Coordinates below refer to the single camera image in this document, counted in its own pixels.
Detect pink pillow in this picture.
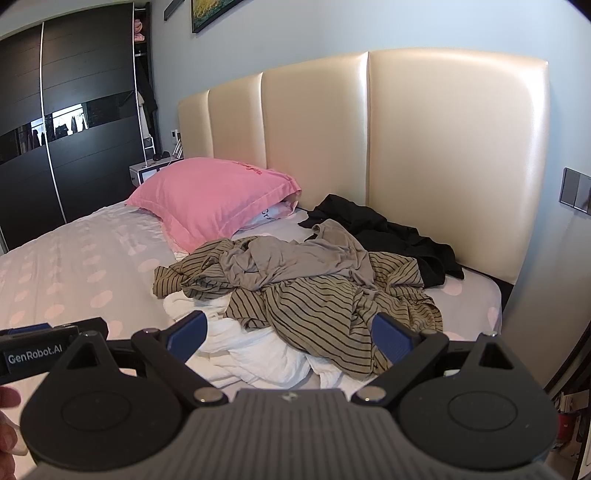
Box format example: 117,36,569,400
125,157,301,252

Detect white crumpled garment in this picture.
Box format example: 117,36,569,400
163,292,375,396

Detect framed yellow painting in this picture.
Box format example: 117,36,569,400
191,0,242,34

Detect white bedside table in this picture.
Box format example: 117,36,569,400
129,157,178,187

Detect person's left hand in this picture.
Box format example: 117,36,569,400
0,386,21,480

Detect cream padded headboard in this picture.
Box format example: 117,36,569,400
177,48,550,283

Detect olive striped garment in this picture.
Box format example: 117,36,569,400
152,236,443,379

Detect polka dot bed sheet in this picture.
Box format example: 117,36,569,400
0,200,504,432

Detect black garment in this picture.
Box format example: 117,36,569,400
298,194,465,288

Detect grey wall switch plate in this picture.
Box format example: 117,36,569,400
559,167,591,215

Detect black sliding wardrobe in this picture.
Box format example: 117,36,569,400
1,3,144,250

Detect taupe long sleeve shirt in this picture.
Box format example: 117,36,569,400
219,219,375,291

